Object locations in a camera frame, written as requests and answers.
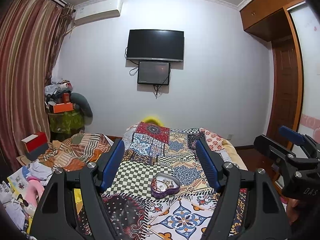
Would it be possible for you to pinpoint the red gold cord bracelet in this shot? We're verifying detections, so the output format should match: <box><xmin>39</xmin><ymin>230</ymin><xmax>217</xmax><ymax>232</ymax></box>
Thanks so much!
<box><xmin>152</xmin><ymin>178</ymin><xmax>163</xmax><ymax>193</ymax></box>

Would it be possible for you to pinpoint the striped brown orange blanket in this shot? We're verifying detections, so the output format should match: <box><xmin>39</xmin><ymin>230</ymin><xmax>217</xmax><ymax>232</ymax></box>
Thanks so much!
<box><xmin>37</xmin><ymin>131</ymin><xmax>111</xmax><ymax>172</ymax></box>

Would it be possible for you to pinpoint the brown wooden door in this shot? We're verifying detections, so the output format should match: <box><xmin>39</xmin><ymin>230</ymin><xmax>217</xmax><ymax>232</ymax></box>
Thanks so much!
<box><xmin>267</xmin><ymin>39</ymin><xmax>298</xmax><ymax>147</ymax></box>

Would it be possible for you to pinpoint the colourful patchwork bedspread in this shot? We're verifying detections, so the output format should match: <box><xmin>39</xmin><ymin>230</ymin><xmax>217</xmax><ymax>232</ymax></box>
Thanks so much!
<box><xmin>101</xmin><ymin>122</ymin><xmax>245</xmax><ymax>239</ymax></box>

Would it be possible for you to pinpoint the purple heart-shaped tin box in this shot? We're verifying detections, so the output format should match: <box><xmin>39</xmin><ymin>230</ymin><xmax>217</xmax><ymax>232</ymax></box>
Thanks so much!
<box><xmin>150</xmin><ymin>172</ymin><xmax>181</xmax><ymax>199</ymax></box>

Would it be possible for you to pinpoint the green patterned covered stand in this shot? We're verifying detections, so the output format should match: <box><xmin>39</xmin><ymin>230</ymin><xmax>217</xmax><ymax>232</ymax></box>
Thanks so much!
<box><xmin>48</xmin><ymin>110</ymin><xmax>85</xmax><ymax>134</ymax></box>

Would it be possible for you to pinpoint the yellow plush toy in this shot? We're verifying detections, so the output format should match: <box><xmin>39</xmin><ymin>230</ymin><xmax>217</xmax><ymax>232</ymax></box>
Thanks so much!
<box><xmin>142</xmin><ymin>115</ymin><xmax>164</xmax><ymax>126</ymax></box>

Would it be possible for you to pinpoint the pink cloth item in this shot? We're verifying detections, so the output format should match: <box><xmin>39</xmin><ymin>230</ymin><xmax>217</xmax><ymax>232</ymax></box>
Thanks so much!
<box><xmin>24</xmin><ymin>177</ymin><xmax>44</xmax><ymax>207</ymax></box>

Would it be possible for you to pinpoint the red white box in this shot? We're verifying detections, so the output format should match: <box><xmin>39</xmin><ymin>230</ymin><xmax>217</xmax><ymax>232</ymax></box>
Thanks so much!
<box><xmin>21</xmin><ymin>132</ymin><xmax>48</xmax><ymax>153</ymax></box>

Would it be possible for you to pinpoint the orange box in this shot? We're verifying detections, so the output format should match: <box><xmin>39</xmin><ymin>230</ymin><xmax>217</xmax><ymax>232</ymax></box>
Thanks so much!
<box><xmin>49</xmin><ymin>102</ymin><xmax>73</xmax><ymax>114</ymax></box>

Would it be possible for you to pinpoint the dark grey plush pillow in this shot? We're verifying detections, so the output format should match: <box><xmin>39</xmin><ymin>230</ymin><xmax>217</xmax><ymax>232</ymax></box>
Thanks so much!
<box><xmin>70</xmin><ymin>92</ymin><xmax>93</xmax><ymax>126</ymax></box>

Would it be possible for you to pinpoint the brown wooden wardrobe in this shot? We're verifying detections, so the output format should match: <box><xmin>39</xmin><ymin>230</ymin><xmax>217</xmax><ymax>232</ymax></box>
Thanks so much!
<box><xmin>239</xmin><ymin>0</ymin><xmax>304</xmax><ymax>149</ymax></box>

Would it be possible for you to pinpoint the striped red brown curtain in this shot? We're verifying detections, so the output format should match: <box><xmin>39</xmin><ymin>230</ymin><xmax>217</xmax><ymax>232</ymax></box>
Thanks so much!
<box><xmin>1</xmin><ymin>0</ymin><xmax>73</xmax><ymax>171</ymax></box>

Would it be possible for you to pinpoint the small wall-mounted monitor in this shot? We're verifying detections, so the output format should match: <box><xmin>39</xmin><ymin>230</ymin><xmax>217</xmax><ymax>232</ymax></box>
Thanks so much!
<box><xmin>137</xmin><ymin>61</ymin><xmax>171</xmax><ymax>86</ymax></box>

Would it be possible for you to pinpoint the large black wall television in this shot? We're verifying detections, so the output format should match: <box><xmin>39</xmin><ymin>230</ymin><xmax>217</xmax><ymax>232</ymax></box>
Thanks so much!
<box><xmin>126</xmin><ymin>29</ymin><xmax>184</xmax><ymax>62</ymax></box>

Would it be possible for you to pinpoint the white wall air conditioner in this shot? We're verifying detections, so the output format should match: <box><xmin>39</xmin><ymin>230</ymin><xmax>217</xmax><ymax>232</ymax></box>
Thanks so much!
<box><xmin>74</xmin><ymin>0</ymin><xmax>123</xmax><ymax>26</ymax></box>

